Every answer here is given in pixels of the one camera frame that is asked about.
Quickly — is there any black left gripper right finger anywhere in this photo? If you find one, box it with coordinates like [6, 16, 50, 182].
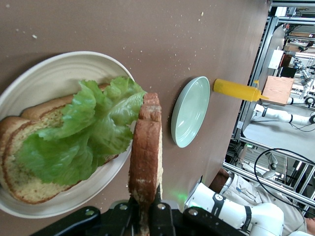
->
[150, 184, 243, 236]

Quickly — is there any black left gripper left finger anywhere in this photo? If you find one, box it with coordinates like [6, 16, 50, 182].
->
[33, 198, 138, 236]

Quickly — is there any brown bread slice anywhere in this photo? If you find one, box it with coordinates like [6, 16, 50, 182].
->
[0, 83, 121, 205]
[127, 92, 163, 236]

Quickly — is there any green lettuce leaf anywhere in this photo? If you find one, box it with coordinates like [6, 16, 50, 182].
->
[16, 76, 148, 185]

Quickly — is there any yellow mustard squeeze bottle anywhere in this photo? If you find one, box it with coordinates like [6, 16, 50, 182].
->
[213, 78, 270, 102]

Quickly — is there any mint green plate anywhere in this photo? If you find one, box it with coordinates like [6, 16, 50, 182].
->
[170, 76, 211, 148]

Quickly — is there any beige plate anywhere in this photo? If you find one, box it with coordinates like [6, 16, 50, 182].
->
[0, 51, 135, 219]

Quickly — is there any person in beige jacket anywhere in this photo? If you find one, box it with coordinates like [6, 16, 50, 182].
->
[210, 168, 315, 236]

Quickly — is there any wooden box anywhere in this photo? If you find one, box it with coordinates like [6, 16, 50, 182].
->
[262, 75, 295, 107]

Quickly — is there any white paper sign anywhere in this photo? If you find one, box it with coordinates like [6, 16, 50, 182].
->
[268, 49, 284, 70]

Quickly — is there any aluminium frame rail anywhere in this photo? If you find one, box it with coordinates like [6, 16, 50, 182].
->
[231, 16, 280, 138]

